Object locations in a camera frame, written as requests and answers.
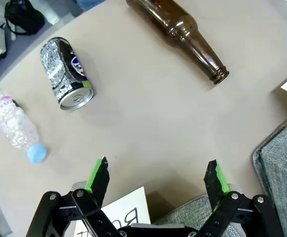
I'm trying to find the crushed black silver Pepsi can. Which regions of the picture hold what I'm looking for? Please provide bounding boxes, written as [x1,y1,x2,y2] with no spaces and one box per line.
[40,37,94,111]

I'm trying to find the grey felt basket for plastic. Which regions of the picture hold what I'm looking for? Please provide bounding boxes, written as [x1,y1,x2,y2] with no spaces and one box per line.
[251,112,287,237]

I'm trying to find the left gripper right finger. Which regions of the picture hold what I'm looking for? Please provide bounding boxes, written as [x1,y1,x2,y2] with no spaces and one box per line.
[195,159,285,237]

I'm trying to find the person blue jeans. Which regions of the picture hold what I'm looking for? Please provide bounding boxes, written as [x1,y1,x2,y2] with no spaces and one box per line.
[76,0,105,11]

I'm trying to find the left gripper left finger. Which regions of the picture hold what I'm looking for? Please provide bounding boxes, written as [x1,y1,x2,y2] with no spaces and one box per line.
[26,156,121,237]

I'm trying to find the crushed clear bottle pink label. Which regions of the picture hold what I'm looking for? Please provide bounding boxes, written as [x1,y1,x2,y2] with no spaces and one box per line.
[0,89,47,164]

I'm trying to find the black backpack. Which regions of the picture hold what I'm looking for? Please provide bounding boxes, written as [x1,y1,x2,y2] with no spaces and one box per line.
[4,0,46,36]

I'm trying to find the brown glass bottle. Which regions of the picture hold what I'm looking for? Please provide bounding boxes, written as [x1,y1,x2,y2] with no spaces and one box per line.
[125,0,230,85]

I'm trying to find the grey felt basket for bottles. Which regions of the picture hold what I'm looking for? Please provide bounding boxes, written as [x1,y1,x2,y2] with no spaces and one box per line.
[153,194,235,237]

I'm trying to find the white paper label BOTTLE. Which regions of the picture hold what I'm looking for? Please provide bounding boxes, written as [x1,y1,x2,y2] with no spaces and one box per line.
[73,186,151,237]

